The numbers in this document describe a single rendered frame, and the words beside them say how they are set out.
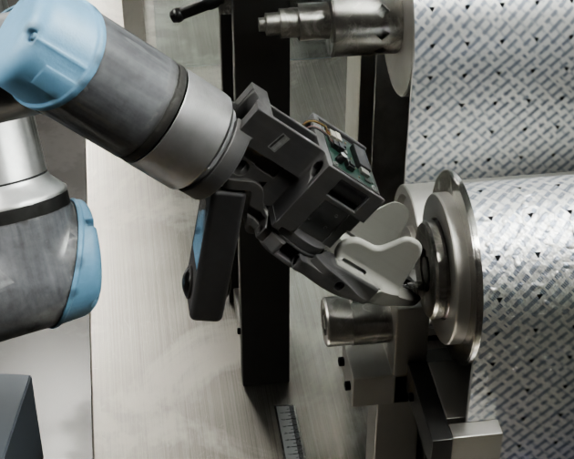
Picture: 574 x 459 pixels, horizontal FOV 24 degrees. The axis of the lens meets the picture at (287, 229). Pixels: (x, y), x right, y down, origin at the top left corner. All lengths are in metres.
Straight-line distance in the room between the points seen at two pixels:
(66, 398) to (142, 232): 1.15
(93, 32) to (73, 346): 2.06
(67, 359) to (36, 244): 1.59
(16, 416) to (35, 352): 1.47
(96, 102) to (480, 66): 0.39
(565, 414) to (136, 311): 0.63
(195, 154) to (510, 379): 0.30
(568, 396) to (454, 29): 0.31
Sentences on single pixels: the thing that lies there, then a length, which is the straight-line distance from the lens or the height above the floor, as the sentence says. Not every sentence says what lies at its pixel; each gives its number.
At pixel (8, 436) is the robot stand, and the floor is 0.90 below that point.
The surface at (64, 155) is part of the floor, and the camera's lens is 3.50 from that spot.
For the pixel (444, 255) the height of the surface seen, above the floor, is 1.28.
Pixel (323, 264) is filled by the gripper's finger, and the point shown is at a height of 1.30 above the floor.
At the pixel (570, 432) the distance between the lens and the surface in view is 1.07.
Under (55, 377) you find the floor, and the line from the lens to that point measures 2.81.
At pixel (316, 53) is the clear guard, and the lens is 2.00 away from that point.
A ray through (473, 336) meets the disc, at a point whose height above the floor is 1.24.
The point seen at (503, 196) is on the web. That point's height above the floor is 1.31.
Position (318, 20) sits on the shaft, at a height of 1.34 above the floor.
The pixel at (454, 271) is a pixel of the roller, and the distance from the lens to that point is 0.95.
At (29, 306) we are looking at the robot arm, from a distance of 1.28.
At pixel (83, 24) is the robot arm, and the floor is 1.48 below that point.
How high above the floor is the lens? 1.86
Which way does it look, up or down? 36 degrees down
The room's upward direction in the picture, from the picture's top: straight up
